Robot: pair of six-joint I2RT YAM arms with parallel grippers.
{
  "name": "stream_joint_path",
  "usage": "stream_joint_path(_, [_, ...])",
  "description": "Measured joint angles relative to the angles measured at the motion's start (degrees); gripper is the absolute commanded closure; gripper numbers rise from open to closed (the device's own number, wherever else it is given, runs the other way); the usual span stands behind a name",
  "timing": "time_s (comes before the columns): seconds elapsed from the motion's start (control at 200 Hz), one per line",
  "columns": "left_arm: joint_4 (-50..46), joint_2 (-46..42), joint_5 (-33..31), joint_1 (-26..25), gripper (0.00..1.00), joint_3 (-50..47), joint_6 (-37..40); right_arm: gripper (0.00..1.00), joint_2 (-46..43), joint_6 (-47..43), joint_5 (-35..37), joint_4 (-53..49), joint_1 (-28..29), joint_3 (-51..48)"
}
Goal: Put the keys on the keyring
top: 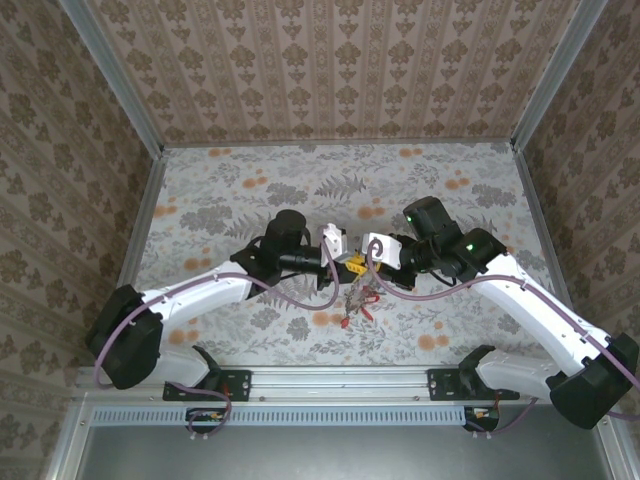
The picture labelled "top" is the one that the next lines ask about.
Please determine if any silver keyring with tagged keys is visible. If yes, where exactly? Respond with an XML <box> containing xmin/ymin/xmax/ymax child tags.
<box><xmin>339</xmin><ymin>277</ymin><xmax>384</xmax><ymax>331</ymax></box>

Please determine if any floral table cover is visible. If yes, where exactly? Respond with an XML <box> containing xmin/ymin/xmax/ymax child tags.
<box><xmin>114</xmin><ymin>142</ymin><xmax>581</xmax><ymax>367</ymax></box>

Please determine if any black connector board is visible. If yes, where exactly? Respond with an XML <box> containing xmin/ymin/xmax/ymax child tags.
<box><xmin>462</xmin><ymin>405</ymin><xmax>501</xmax><ymax>434</ymax></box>
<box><xmin>185</xmin><ymin>407</ymin><xmax>232</xmax><ymax>435</ymax></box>

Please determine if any grey metal sheet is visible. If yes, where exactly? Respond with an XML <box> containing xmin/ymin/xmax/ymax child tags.
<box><xmin>74</xmin><ymin>405</ymin><xmax>617</xmax><ymax>480</ymax></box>

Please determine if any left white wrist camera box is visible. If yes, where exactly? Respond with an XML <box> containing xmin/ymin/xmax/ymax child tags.
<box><xmin>319</xmin><ymin>222</ymin><xmax>348</xmax><ymax>267</ymax></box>

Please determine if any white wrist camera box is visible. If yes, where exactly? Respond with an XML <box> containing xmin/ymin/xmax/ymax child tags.
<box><xmin>319</xmin><ymin>222</ymin><xmax>348</xmax><ymax>267</ymax></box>
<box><xmin>360</xmin><ymin>231</ymin><xmax>404</xmax><ymax>270</ymax></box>

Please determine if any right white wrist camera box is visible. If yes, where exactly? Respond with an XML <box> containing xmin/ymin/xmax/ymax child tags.
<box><xmin>360</xmin><ymin>231</ymin><xmax>404</xmax><ymax>270</ymax></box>

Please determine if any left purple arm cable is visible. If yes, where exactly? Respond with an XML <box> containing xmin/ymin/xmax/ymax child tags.
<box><xmin>94</xmin><ymin>224</ymin><xmax>342</xmax><ymax>445</ymax></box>

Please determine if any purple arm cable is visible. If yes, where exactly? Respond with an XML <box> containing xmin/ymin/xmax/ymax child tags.
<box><xmin>367</xmin><ymin>239</ymin><xmax>640</xmax><ymax>437</ymax></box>
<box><xmin>94</xmin><ymin>224</ymin><xmax>342</xmax><ymax>445</ymax></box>

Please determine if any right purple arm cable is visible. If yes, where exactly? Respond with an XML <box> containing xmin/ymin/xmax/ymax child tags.
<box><xmin>367</xmin><ymin>239</ymin><xmax>640</xmax><ymax>437</ymax></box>

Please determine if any aluminium mounting rail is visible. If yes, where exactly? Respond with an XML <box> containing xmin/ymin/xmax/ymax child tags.
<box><xmin>74</xmin><ymin>364</ymin><xmax>614</xmax><ymax>403</ymax></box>

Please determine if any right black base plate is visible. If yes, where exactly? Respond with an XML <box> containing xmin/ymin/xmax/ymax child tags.
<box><xmin>427</xmin><ymin>368</ymin><xmax>521</xmax><ymax>402</ymax></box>

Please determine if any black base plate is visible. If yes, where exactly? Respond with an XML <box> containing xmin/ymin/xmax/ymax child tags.
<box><xmin>163</xmin><ymin>368</ymin><xmax>252</xmax><ymax>403</ymax></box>
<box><xmin>427</xmin><ymin>368</ymin><xmax>521</xmax><ymax>402</ymax></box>

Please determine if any grey slotted cable duct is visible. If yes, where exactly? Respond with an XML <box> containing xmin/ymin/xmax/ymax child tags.
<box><xmin>92</xmin><ymin>405</ymin><xmax>469</xmax><ymax>426</ymax></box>

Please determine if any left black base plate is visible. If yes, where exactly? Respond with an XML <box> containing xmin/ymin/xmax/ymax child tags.
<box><xmin>163</xmin><ymin>368</ymin><xmax>252</xmax><ymax>403</ymax></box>

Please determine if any aluminium corner post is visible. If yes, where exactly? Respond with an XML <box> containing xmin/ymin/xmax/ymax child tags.
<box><xmin>58</xmin><ymin>0</ymin><xmax>167</xmax><ymax>157</ymax></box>
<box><xmin>509</xmin><ymin>0</ymin><xmax>610</xmax><ymax>152</ymax></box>

